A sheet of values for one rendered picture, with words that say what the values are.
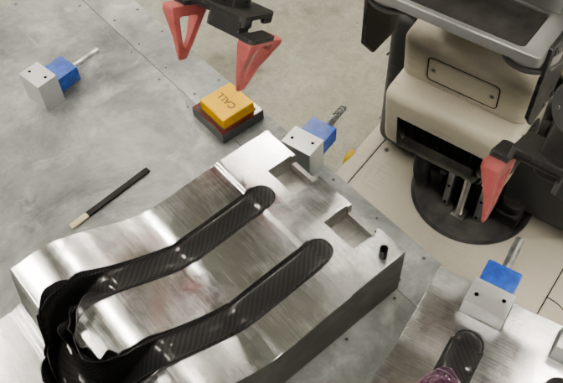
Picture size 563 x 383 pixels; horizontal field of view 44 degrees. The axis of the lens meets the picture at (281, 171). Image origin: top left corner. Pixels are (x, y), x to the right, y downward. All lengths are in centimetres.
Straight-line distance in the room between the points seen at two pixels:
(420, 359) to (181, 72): 63
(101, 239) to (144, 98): 36
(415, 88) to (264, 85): 119
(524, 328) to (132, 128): 64
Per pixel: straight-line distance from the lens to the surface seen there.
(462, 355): 85
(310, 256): 85
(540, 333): 88
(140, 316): 78
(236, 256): 85
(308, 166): 100
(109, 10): 134
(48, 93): 116
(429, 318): 85
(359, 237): 89
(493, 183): 72
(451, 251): 160
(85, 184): 106
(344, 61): 238
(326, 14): 256
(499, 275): 88
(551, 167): 70
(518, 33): 91
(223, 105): 107
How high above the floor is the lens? 161
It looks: 51 degrees down
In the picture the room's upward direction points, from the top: 2 degrees counter-clockwise
